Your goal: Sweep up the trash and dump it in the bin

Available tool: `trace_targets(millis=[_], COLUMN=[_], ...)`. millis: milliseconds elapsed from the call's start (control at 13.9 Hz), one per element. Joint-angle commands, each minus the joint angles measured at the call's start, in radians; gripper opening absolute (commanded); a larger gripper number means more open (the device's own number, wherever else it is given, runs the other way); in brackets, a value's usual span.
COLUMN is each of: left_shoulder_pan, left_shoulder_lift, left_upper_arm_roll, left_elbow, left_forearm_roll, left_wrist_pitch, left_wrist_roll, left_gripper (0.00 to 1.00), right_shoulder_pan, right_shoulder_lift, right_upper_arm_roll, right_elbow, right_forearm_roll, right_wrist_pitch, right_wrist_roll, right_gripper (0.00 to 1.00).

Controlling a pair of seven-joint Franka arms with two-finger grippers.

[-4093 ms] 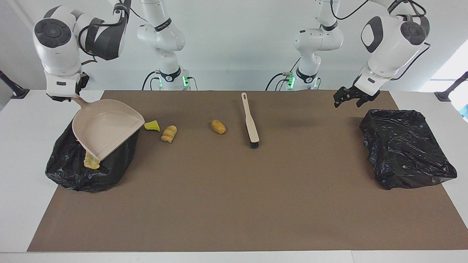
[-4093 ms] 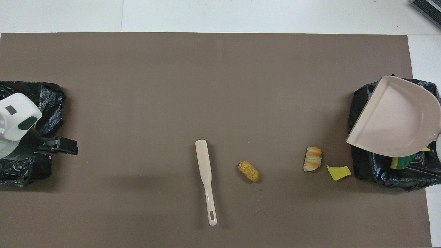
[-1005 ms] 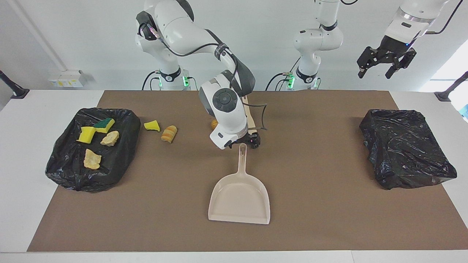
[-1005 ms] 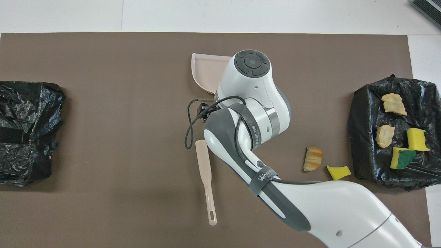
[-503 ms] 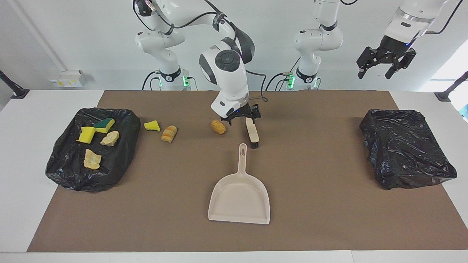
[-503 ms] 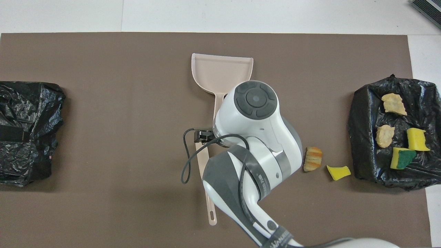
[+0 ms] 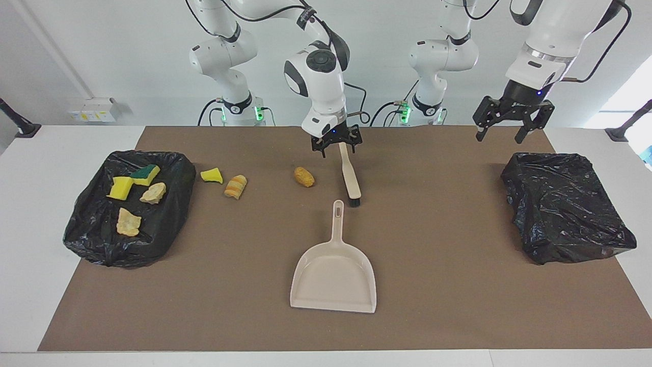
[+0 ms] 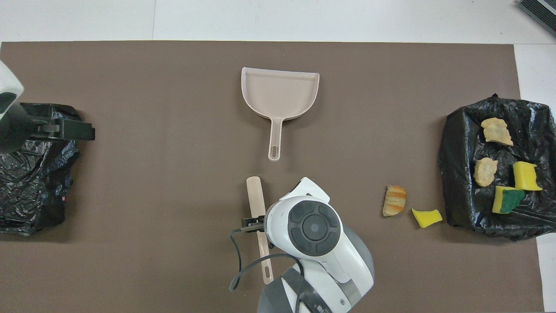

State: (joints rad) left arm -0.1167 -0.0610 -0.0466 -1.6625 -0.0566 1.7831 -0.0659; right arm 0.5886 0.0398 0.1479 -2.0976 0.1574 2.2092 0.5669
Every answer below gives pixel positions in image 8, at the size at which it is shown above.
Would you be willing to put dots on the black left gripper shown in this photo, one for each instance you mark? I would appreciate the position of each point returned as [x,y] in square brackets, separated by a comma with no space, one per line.
[78,130]

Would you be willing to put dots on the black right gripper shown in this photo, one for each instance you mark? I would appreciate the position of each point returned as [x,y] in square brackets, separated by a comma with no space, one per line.
[259,224]

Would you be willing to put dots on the beige brush with black bristles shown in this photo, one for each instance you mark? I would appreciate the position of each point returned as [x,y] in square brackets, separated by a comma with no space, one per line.
[256,195]

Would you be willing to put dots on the beige plastic dustpan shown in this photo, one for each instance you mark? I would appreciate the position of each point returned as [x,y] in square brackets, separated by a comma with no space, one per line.
[280,95]

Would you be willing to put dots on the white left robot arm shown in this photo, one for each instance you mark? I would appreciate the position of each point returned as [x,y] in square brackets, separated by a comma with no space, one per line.
[8,87]

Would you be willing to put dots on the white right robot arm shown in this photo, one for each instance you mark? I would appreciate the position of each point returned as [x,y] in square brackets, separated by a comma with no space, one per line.
[312,226]

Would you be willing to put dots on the black bag lined bin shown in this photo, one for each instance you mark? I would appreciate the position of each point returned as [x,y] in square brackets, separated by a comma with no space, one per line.
[460,174]
[34,195]

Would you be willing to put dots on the brown table mat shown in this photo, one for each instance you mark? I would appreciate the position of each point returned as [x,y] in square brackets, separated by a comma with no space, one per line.
[173,65]

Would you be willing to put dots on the striped bread roll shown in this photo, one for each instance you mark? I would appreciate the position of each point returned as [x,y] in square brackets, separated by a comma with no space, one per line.
[485,171]
[394,201]

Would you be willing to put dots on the small yellow sponge piece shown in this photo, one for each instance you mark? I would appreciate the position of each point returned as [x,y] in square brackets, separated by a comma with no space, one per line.
[425,218]

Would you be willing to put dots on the yellow and green sponge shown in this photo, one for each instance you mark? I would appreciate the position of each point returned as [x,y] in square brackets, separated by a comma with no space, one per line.
[506,200]

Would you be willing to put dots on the pale crumpled pastry piece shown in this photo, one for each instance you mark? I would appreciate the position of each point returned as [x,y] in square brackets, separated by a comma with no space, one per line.
[496,131]

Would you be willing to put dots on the grey ribbed device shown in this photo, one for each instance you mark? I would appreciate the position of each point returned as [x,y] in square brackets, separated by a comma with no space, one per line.
[543,11]

